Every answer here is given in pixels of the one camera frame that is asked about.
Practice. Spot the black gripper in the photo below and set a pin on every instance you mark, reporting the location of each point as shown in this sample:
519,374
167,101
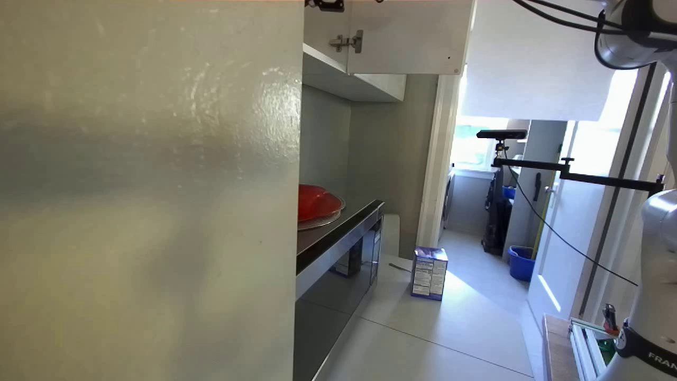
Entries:
325,5

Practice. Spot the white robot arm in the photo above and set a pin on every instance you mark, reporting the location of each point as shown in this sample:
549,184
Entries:
538,57

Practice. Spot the metal cabinet hinge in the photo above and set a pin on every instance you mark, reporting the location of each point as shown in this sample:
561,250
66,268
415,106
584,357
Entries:
347,42

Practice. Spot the white upper cabinet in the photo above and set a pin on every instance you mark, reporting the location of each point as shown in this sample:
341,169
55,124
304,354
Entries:
401,39

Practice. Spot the stainless steel microwave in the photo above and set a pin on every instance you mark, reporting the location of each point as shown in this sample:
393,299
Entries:
335,270

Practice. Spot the large white panel foreground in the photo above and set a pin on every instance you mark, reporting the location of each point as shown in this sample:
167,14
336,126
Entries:
149,168

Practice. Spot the blue white carton box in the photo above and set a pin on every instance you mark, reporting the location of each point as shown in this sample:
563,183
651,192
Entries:
427,273

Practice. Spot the blue bin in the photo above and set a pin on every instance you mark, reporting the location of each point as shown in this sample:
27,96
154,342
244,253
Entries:
520,263

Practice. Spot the robot mounting table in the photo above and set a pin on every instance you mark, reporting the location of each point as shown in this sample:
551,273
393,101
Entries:
575,350

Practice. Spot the black camera on boom arm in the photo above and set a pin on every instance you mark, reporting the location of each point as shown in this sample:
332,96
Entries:
563,168

